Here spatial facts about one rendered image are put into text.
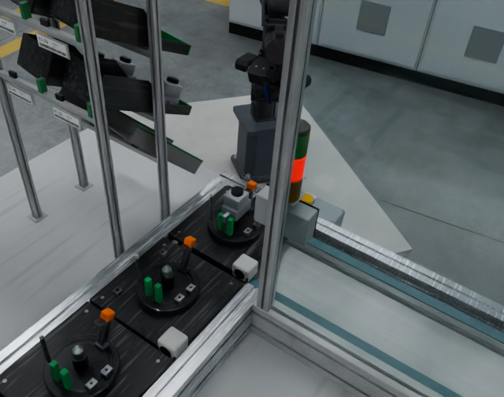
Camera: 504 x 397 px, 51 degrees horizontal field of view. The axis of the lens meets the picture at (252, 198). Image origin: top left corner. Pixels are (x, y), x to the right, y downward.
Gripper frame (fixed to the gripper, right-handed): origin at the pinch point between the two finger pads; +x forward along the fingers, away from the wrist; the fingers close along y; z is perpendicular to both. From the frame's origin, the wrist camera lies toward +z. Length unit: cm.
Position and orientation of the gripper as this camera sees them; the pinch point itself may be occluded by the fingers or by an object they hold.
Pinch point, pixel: (271, 90)
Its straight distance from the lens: 132.8
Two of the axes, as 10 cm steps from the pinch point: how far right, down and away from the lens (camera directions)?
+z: -5.6, 5.1, -6.5
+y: 8.2, 4.1, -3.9
